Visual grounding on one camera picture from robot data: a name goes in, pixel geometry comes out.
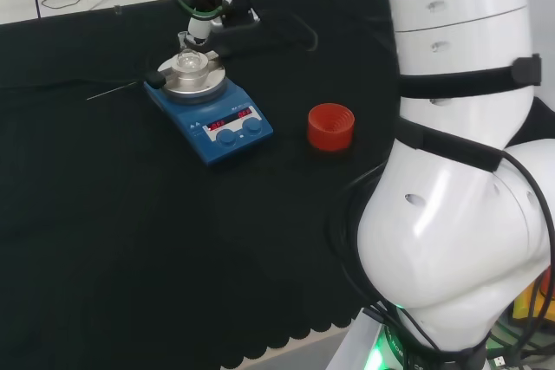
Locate clear round-bottom glass flask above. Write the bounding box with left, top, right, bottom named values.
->
left=175, top=30, right=206, bottom=73

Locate yellow stop button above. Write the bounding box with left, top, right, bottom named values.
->
left=513, top=265, right=555, bottom=323

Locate black bench cloth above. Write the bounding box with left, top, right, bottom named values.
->
left=0, top=0, right=555, bottom=370

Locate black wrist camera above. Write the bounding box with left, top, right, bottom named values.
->
left=214, top=10, right=265, bottom=40

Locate heater with blue base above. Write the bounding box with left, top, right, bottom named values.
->
left=143, top=49, right=275, bottom=168

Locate thin glass rod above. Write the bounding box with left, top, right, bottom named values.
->
left=86, top=81, right=148, bottom=101

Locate red threaded plastic cap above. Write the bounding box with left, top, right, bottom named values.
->
left=307, top=102, right=356, bottom=153

